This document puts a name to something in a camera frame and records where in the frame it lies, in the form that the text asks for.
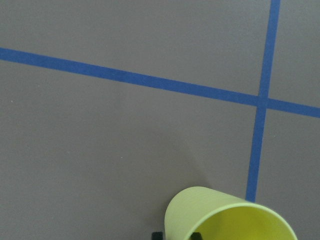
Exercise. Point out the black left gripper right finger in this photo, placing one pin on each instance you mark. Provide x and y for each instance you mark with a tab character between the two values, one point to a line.
196	236

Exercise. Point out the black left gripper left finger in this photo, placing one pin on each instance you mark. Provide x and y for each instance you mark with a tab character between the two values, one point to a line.
157	235

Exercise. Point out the yellow plastic cup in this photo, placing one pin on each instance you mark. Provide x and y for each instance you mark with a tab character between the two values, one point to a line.
219	216

